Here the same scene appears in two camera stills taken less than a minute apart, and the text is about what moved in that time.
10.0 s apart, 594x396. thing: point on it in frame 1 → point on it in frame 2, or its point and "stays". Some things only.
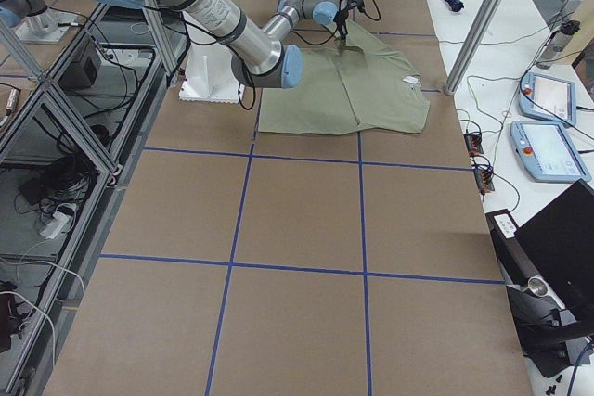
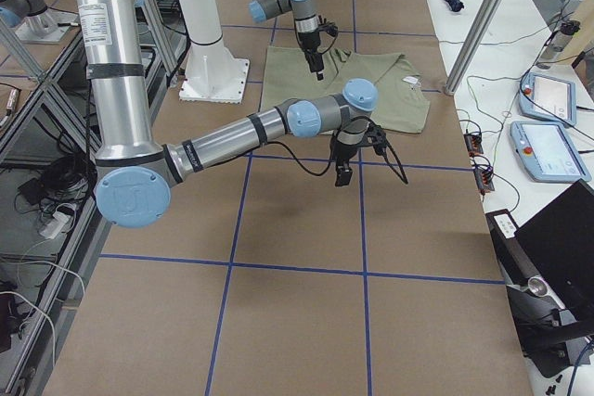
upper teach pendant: x=548 y=98 stays
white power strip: x=55 y=225 stays
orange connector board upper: x=473 y=144 stays
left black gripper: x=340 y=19 → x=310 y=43
